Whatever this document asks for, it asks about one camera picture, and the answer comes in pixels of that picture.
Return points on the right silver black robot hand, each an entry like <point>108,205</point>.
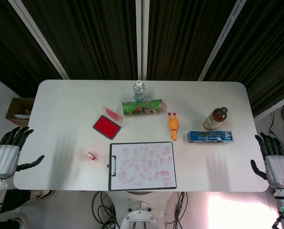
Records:
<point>279,169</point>

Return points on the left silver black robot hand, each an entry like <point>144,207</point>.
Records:
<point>3,159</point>

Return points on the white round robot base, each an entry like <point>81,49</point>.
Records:
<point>138,214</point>

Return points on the black trouser leg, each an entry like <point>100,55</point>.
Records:
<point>15,200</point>

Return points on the white flat item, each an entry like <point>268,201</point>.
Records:
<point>21,116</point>

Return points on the white black sneaker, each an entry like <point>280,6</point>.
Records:
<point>20,221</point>
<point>40,195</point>

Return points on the brown cardboard box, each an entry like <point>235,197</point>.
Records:
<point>14,106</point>

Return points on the blue rectangular box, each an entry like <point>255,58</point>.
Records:
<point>208,137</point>

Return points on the brown tea bottle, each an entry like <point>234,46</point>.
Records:
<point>214,119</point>

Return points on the red ink pad case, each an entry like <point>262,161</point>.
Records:
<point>107,126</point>

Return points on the black clipboard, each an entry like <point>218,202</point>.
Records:
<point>113,167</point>

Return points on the dark ribbed partition panel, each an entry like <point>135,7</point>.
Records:
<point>92,35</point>
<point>263,47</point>
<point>8,47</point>
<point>180,35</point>

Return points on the yellow rubber chicken toy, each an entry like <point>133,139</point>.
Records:
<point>173,125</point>

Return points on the white paper with red stamps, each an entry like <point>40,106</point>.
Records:
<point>144,177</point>

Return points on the green printed roll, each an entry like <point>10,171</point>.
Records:
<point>142,107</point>

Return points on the clear water bottle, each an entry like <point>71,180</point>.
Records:
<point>139,91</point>

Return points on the white partition rail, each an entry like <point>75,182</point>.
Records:
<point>273,108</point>

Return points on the white partition post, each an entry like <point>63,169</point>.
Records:
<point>221,40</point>
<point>138,40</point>
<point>39,39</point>
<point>146,40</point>

